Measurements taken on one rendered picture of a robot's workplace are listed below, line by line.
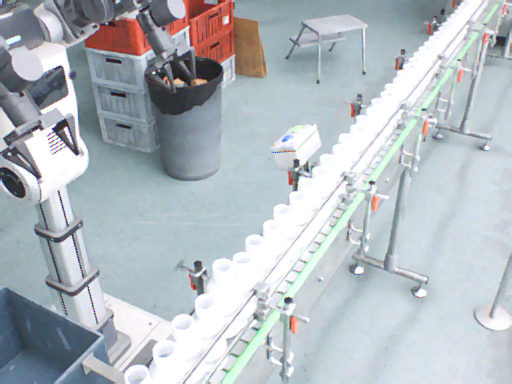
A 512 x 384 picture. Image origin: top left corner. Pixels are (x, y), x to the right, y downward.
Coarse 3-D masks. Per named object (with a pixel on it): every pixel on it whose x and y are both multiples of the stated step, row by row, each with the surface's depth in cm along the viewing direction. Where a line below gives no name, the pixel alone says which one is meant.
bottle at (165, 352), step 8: (160, 344) 88; (168, 344) 89; (160, 352) 89; (168, 352) 90; (176, 352) 88; (152, 360) 91; (160, 360) 86; (168, 360) 86; (176, 360) 88; (184, 360) 91; (152, 368) 89; (160, 368) 87; (168, 368) 87; (176, 368) 88; (184, 368) 89; (152, 376) 88; (160, 376) 88; (168, 376) 88; (176, 376) 88
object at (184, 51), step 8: (176, 48) 138; (184, 48) 140; (192, 48) 142; (176, 56) 139; (184, 56) 144; (192, 56) 143; (184, 64) 146; (192, 64) 144; (184, 72) 146; (192, 72) 145; (192, 80) 146
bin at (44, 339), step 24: (0, 288) 128; (0, 312) 130; (24, 312) 131; (48, 312) 124; (0, 336) 132; (24, 336) 139; (48, 336) 131; (72, 336) 124; (96, 336) 118; (0, 360) 135; (24, 360) 138; (48, 360) 138; (72, 360) 131; (96, 360) 114
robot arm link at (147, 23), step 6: (150, 6) 134; (144, 12) 133; (150, 12) 134; (138, 18) 134; (144, 18) 134; (150, 18) 134; (144, 24) 134; (150, 24) 134; (156, 24) 135; (144, 30) 136; (150, 30) 135
